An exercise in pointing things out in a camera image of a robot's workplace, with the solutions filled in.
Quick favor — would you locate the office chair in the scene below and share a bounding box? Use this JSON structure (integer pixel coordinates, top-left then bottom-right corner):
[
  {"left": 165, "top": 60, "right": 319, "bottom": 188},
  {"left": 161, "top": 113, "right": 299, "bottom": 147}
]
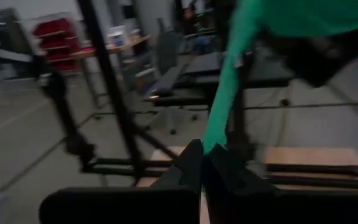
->
[{"left": 146, "top": 18, "right": 200, "bottom": 135}]

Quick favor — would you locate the teal elastic bandage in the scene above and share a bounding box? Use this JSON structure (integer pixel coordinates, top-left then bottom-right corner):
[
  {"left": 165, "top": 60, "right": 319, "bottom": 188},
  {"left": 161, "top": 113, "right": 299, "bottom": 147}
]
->
[{"left": 202, "top": 0, "right": 358, "bottom": 156}]

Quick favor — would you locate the black metal table frame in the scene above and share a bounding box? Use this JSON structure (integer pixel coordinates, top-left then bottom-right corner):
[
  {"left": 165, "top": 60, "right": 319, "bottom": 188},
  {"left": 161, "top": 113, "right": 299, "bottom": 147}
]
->
[{"left": 0, "top": 0, "right": 358, "bottom": 190}]

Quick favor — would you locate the black desk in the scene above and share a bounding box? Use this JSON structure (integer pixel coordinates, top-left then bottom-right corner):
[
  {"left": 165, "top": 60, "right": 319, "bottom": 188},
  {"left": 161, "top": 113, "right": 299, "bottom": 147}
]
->
[{"left": 144, "top": 51, "right": 291, "bottom": 108}]

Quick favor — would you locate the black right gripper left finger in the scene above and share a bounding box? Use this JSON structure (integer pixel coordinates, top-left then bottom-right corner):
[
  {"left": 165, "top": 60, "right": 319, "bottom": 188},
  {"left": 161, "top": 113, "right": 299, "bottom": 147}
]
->
[{"left": 150, "top": 139, "right": 203, "bottom": 194}]

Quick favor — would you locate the white shelf with red bins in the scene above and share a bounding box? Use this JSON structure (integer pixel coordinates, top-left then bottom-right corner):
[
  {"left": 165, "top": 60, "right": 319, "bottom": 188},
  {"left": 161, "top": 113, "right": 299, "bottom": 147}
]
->
[{"left": 31, "top": 17, "right": 83, "bottom": 73}]

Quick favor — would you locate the wooden side table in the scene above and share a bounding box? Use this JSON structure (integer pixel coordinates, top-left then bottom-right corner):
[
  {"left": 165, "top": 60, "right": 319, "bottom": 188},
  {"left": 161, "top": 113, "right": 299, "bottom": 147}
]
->
[{"left": 72, "top": 24, "right": 152, "bottom": 60}]

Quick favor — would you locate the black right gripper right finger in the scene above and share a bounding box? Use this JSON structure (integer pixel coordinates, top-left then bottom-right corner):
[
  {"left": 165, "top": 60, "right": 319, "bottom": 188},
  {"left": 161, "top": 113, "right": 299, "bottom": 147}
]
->
[{"left": 203, "top": 144, "right": 276, "bottom": 194}]

